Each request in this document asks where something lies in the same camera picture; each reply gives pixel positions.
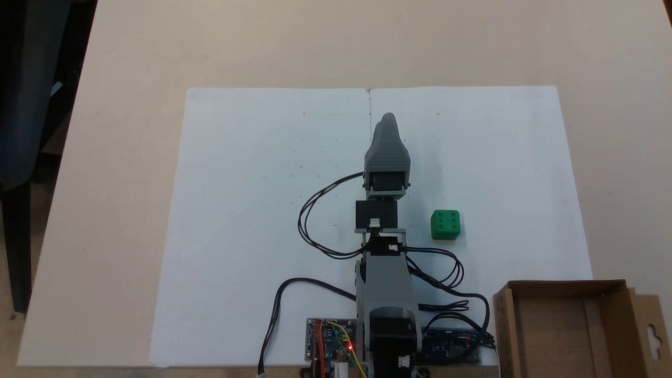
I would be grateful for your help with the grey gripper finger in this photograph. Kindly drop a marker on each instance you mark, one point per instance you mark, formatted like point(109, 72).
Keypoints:
point(375, 135)
point(390, 131)

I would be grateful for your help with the green die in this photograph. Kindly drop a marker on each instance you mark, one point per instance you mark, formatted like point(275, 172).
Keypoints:
point(445, 226)

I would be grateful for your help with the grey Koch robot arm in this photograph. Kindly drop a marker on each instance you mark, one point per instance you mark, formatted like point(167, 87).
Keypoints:
point(388, 283)

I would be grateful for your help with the white paper sheet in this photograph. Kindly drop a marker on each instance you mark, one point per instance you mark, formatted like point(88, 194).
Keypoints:
point(499, 157)
point(252, 210)

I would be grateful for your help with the white USB plug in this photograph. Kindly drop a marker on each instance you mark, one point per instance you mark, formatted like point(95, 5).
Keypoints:
point(342, 370)

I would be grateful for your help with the brown cardboard box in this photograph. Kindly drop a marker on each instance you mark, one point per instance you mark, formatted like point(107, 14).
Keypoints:
point(551, 325)

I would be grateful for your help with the dark chair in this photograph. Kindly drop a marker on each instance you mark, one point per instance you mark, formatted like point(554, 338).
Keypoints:
point(26, 105)

